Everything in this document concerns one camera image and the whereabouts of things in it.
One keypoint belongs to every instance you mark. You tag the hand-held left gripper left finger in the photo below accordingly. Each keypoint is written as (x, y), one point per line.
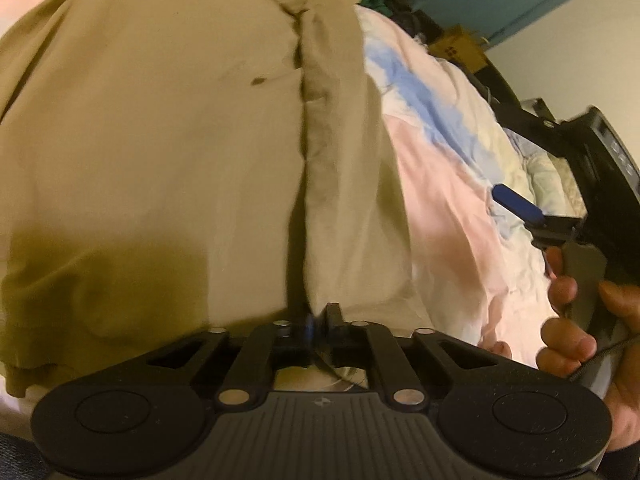
(308, 329)

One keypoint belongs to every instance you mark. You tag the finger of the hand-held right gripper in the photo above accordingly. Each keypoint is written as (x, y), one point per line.
(520, 115)
(515, 202)

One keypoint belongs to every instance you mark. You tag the person's right hand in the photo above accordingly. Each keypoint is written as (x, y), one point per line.
(567, 347)

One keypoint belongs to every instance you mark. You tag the pastel pink blue blanket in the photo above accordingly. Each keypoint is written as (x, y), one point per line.
(450, 220)

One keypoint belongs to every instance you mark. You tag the khaki beige garment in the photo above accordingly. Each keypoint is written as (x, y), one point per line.
(150, 160)

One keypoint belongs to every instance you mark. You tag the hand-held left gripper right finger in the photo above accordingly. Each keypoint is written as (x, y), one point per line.
(332, 321)

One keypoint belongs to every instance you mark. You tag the yellow cardboard box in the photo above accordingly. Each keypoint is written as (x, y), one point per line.
(457, 45)

